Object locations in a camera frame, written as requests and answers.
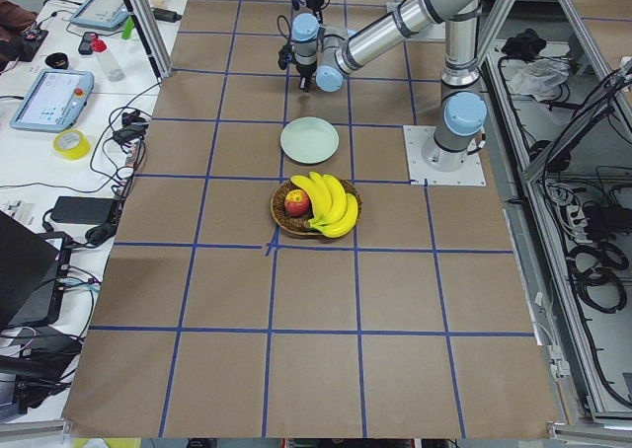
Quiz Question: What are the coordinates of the black laptop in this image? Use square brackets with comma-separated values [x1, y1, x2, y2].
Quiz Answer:
[1, 213, 71, 330]

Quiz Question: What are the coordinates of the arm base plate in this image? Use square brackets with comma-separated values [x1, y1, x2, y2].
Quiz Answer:
[403, 125, 486, 187]
[386, 0, 446, 42]

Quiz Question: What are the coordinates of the black cloth bundle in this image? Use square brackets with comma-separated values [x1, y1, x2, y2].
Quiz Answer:
[501, 28, 547, 62]

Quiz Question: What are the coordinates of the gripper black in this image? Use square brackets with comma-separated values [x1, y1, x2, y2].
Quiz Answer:
[277, 45, 316, 92]
[290, 0, 325, 24]

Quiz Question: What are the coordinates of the white crumpled cloth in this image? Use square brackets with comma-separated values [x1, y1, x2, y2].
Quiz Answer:
[508, 58, 570, 102]

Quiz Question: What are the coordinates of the black round bowl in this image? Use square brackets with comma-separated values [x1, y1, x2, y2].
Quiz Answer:
[44, 52, 69, 70]

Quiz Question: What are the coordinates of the teach pendant near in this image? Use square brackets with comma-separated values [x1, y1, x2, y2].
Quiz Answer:
[10, 69, 95, 133]

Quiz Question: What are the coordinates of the aluminium frame post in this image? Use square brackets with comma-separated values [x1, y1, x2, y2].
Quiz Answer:
[122, 0, 172, 80]

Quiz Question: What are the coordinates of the clear bottle red cap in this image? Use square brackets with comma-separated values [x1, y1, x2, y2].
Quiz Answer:
[91, 34, 124, 82]

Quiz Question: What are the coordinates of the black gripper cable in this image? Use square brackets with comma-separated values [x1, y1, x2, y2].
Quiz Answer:
[275, 15, 296, 50]

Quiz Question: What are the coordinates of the red apple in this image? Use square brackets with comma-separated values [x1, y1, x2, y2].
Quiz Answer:
[284, 188, 311, 218]

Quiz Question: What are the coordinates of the light green plate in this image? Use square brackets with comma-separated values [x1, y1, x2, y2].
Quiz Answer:
[280, 116, 339, 165]

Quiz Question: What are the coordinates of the yellow banana bunch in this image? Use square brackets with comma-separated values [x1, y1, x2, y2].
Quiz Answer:
[290, 172, 360, 239]

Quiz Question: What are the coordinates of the black phone device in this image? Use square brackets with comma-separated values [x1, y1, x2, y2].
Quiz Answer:
[78, 32, 98, 56]

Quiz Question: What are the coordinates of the teach pendant far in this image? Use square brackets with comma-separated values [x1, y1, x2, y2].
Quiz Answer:
[69, 0, 128, 31]

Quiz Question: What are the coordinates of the yellow tape roll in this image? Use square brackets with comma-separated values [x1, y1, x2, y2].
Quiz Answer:
[53, 128, 91, 161]

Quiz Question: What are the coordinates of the teach pendant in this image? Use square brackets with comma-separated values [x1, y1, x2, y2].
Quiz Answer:
[69, 0, 128, 31]
[10, 69, 95, 133]

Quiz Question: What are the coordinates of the black power adapter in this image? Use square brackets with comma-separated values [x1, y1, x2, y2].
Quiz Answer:
[50, 196, 116, 225]

